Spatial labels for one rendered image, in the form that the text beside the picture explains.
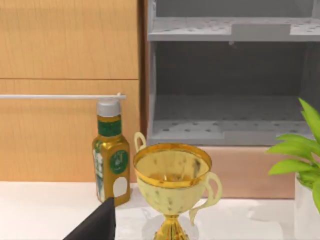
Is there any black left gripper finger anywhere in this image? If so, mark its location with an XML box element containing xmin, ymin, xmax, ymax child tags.
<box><xmin>62</xmin><ymin>196</ymin><xmax>117</xmax><ymax>240</ymax></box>

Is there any amber bottle with grey cap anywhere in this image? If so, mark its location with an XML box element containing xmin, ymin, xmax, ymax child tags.
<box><xmin>91</xmin><ymin>97</ymin><xmax>131</xmax><ymax>207</ymax></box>

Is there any gold trophy cup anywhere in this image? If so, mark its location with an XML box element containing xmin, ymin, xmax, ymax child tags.
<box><xmin>133</xmin><ymin>131</ymin><xmax>223</xmax><ymax>240</ymax></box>

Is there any grey pierced shelf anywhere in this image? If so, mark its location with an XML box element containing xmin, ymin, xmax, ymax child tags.
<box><xmin>147</xmin><ymin>119</ymin><xmax>316</xmax><ymax>147</ymax></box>
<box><xmin>147</xmin><ymin>16</ymin><xmax>320</xmax><ymax>43</ymax></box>

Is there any wooden cupboard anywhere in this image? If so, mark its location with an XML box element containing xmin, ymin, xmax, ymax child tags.
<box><xmin>0</xmin><ymin>0</ymin><xmax>320</xmax><ymax>200</ymax></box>

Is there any green plant in white pot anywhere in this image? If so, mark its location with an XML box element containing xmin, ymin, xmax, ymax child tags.
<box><xmin>265</xmin><ymin>97</ymin><xmax>320</xmax><ymax>240</ymax></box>

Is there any wooden drawer front with handle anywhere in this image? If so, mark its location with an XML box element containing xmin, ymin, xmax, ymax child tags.
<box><xmin>0</xmin><ymin>78</ymin><xmax>141</xmax><ymax>183</ymax></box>

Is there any long metal handle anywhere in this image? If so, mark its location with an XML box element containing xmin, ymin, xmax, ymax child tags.
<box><xmin>0</xmin><ymin>92</ymin><xmax>127</xmax><ymax>101</ymax></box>

